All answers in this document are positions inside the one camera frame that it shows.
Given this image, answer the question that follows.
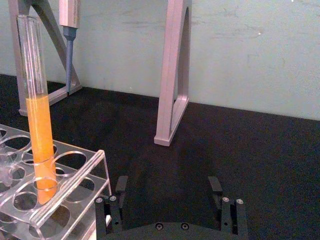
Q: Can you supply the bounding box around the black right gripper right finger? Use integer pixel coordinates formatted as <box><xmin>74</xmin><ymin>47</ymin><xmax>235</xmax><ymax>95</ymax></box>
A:
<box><xmin>207</xmin><ymin>176</ymin><xmax>248</xmax><ymax>237</ymax></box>

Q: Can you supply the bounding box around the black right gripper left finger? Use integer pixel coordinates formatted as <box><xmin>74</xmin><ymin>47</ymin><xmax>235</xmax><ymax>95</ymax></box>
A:
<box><xmin>94</xmin><ymin>175</ymin><xmax>129</xmax><ymax>237</ymax></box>

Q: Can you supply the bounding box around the clear acrylic test tube rack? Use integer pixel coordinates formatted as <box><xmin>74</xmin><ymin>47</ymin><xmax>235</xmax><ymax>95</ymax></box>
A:
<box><xmin>0</xmin><ymin>123</ymin><xmax>113</xmax><ymax>240</ymax></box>

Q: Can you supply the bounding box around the black table cloth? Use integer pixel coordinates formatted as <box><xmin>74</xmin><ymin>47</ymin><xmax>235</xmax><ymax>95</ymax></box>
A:
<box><xmin>0</xmin><ymin>73</ymin><xmax>320</xmax><ymax>240</ymax></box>

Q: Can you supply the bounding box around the test tube with orange liquid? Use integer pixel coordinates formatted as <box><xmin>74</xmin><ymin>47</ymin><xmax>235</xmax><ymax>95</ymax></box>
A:
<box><xmin>16</xmin><ymin>15</ymin><xmax>59</xmax><ymax>205</ymax></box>

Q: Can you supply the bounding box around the grey pipette with blue-grey tip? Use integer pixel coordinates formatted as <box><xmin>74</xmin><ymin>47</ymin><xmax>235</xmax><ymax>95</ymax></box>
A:
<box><xmin>59</xmin><ymin>0</ymin><xmax>82</xmax><ymax>96</ymax></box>

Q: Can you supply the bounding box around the grey pipette stand frame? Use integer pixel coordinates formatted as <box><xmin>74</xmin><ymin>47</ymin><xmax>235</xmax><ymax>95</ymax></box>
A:
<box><xmin>8</xmin><ymin>0</ymin><xmax>193</xmax><ymax>147</ymax></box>

